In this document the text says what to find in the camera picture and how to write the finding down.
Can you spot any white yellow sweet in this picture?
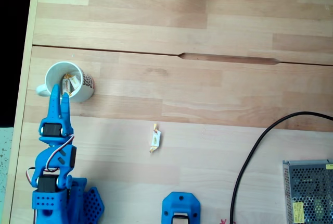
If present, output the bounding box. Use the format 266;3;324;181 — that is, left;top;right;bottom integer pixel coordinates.
68;75;80;91
149;122;162;154

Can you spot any wrapped sweet with red print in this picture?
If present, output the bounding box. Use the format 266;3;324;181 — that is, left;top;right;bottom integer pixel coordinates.
61;73;73;97

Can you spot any white printed mug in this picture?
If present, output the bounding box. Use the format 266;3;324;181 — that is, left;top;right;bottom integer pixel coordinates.
35;61;95;104

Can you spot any blue pole base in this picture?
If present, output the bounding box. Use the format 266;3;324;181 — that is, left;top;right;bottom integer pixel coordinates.
161;191;202;224

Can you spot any pale wooden base board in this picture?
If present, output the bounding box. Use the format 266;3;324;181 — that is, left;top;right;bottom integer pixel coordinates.
39;114;333;224

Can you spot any metal mesh power supply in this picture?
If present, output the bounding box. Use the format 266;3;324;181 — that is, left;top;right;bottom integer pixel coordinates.
283;158;333;224

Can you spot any wooden camera pole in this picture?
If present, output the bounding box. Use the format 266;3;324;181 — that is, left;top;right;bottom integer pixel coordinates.
172;212;190;224

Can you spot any black power cable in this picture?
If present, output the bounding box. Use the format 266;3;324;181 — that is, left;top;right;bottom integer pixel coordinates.
229;111;333;224

